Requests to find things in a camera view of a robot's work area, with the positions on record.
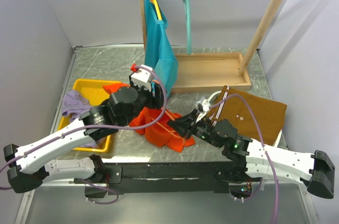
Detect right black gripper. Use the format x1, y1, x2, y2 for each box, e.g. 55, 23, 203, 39
167, 109, 222, 148

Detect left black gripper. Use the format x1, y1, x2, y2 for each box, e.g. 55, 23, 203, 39
122, 73, 167, 126

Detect orange t shirt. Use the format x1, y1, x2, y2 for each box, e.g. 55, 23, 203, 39
102, 82, 196, 154

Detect orange plastic hanger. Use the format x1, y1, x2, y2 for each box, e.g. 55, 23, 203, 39
148, 79, 186, 150

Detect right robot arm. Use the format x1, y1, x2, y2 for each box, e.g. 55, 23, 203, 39
167, 110, 335, 199

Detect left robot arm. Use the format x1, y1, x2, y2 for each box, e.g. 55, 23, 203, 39
4, 82, 167, 193

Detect purple t shirt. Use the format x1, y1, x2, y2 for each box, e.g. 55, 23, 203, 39
61, 89, 108, 149

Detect blue t shirt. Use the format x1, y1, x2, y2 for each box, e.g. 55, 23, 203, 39
144, 0, 178, 95

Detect teal plastic hanger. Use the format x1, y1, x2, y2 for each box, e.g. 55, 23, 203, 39
182, 0, 192, 55

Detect yellow plastic tray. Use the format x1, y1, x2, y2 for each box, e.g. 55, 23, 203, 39
72, 79, 120, 154

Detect black base beam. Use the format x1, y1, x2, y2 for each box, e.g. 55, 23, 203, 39
73, 162, 263, 196

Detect wooden clothes rack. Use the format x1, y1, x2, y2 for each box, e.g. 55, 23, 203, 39
139, 0, 283, 93

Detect brown shorts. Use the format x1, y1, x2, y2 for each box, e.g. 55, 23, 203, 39
206, 85, 288, 145

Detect white plastic basket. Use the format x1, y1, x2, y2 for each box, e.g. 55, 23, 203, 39
201, 90, 283, 148

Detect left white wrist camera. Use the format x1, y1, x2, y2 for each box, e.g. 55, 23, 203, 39
130, 64, 154, 91

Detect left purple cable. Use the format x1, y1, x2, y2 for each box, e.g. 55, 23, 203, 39
0, 65, 168, 205

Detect aluminium frame rail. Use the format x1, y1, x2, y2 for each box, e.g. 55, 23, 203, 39
14, 178, 320, 224

